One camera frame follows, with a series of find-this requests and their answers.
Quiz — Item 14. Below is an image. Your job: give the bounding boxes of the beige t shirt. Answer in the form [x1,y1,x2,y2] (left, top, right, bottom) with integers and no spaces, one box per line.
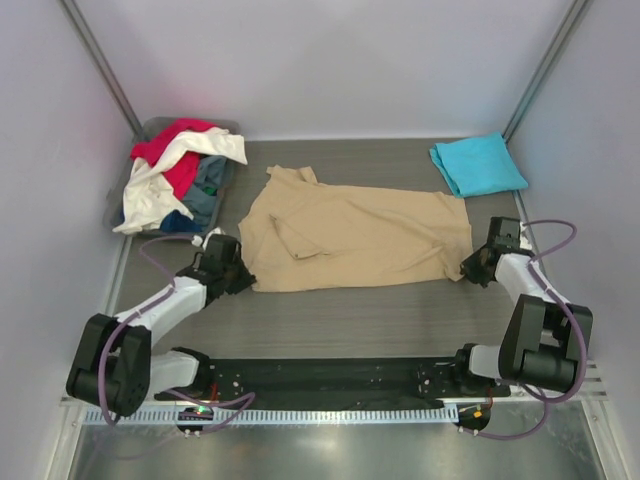
[239,165,473,292]

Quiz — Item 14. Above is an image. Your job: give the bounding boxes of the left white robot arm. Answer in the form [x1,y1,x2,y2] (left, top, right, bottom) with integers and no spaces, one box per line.
[66,255,256,426]

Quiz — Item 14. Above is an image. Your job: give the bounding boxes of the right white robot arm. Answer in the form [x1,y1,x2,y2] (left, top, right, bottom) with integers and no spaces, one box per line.
[450,245,593,399]

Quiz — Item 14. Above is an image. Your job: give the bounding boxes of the dark blue t shirt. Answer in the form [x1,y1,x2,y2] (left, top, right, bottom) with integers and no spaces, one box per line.
[159,210,202,234]

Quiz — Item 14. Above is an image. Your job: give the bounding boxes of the grey blue t shirt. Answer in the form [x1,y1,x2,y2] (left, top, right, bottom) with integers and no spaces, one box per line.
[182,155,233,230]

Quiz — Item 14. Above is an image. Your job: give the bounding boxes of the red t shirt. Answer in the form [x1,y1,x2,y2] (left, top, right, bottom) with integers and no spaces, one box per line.
[130,117,217,197]

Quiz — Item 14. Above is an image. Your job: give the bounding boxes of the cream white t shirt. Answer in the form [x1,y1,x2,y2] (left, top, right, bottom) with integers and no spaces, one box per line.
[113,126,248,235]

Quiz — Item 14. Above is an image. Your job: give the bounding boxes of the folded cyan t shirt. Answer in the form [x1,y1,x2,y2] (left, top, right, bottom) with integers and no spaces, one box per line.
[429,132,529,198]

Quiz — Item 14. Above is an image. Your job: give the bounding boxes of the grey plastic bin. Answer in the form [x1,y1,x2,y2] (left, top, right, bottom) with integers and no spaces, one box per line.
[102,116,235,233]

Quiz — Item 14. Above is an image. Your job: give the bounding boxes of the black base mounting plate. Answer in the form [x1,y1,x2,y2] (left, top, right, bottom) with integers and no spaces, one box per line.
[178,357,511,401]

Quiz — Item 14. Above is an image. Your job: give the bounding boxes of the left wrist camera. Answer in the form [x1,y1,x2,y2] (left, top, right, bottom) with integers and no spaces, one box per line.
[200,234,241,270]

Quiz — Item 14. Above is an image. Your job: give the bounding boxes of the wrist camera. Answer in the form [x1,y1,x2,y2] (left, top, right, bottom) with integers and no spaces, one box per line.
[200,234,241,270]
[487,216,521,252]

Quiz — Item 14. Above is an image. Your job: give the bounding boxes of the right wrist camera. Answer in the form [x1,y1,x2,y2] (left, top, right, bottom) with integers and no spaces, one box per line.
[487,216,521,252]

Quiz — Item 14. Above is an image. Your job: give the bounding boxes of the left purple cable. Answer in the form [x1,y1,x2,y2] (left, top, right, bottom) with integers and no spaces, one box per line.
[99,234,257,434]

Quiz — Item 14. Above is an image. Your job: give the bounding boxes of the slotted cable duct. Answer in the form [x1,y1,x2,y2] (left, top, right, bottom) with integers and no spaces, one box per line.
[82,405,460,427]

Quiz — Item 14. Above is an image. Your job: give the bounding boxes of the aluminium front rail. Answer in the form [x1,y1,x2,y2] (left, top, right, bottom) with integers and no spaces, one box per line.
[59,360,612,407]

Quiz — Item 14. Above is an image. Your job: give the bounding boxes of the right aluminium frame post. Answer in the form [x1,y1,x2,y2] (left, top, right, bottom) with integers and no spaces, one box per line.
[502,0,593,143]

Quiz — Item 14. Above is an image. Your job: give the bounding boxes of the aluminium frame post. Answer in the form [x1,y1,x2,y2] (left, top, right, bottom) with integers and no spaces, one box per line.
[58,0,142,135]
[502,0,593,143]

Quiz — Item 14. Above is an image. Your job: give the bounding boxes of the left aluminium frame post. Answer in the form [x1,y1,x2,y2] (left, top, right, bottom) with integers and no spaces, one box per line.
[58,0,142,135]

